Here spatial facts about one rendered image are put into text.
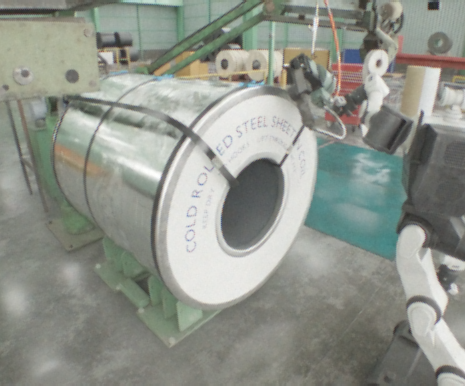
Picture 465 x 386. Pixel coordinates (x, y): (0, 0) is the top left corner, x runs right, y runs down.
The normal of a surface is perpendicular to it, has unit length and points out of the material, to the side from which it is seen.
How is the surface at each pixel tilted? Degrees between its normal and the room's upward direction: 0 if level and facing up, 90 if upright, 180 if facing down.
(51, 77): 90
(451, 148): 91
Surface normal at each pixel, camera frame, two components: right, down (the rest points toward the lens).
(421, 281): -0.68, 0.32
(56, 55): 0.72, 0.29
